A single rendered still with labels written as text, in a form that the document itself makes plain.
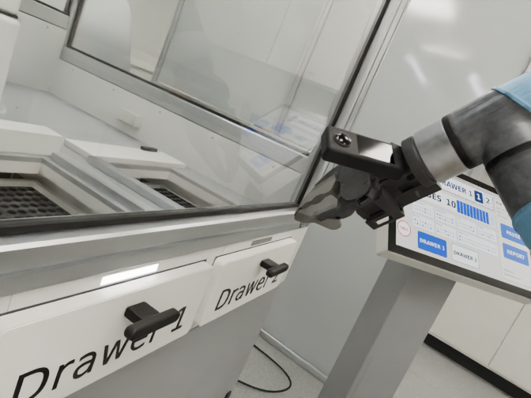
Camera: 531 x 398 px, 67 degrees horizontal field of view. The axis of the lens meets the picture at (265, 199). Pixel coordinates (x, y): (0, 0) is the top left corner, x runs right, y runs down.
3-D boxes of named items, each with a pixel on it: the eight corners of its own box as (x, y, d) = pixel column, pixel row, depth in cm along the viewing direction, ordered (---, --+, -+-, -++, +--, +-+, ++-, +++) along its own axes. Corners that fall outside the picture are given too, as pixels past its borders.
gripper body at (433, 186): (370, 233, 61) (447, 200, 54) (335, 205, 56) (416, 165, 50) (363, 194, 66) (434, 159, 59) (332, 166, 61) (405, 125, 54)
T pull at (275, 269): (287, 271, 73) (290, 264, 73) (269, 279, 67) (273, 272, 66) (270, 261, 75) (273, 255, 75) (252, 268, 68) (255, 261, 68)
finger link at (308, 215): (314, 246, 65) (363, 224, 60) (289, 230, 62) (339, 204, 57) (313, 230, 67) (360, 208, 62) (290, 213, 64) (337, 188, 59)
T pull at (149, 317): (178, 321, 45) (182, 310, 45) (129, 344, 38) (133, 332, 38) (155, 304, 46) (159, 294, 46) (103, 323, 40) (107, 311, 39)
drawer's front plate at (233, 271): (277, 286, 86) (298, 241, 84) (198, 328, 60) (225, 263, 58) (270, 282, 87) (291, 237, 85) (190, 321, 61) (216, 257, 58)
